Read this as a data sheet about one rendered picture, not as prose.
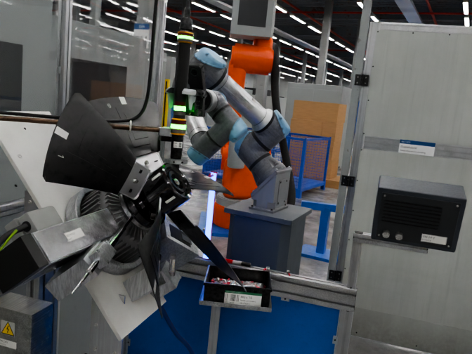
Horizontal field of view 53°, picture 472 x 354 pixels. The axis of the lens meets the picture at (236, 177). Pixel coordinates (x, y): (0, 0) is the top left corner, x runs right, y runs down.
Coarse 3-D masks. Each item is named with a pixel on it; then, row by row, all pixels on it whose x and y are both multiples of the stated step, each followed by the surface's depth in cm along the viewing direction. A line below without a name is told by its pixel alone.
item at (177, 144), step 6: (186, 12) 131; (186, 18) 131; (180, 24) 132; (186, 24) 131; (192, 24) 132; (186, 30) 134; (174, 138) 136; (180, 138) 136; (174, 144) 136; (180, 144) 136; (174, 150) 136; (180, 150) 137; (174, 156) 137; (180, 156) 137
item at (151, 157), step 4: (152, 152) 136; (156, 152) 136; (144, 156) 135; (148, 156) 135; (152, 156) 135; (156, 156) 135; (136, 160) 134; (140, 160) 134; (144, 160) 134; (148, 160) 134; (152, 160) 134; (160, 160) 135; (144, 164) 133; (148, 164) 133; (152, 164) 134; (156, 164) 134; (160, 164) 134; (148, 168) 133; (152, 168) 133; (156, 168) 133
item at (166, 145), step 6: (162, 132) 134; (168, 132) 135; (162, 138) 134; (168, 138) 135; (168, 144) 135; (162, 150) 138; (168, 150) 136; (162, 156) 138; (168, 156) 136; (168, 162) 135; (174, 162) 135; (180, 162) 135; (186, 162) 137
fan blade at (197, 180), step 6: (180, 168) 162; (186, 168) 163; (186, 174) 157; (192, 174) 159; (198, 174) 161; (192, 180) 151; (198, 180) 153; (204, 180) 156; (210, 180) 160; (192, 186) 143; (198, 186) 145; (204, 186) 148; (210, 186) 152; (216, 186) 156; (222, 186) 160; (228, 192) 157
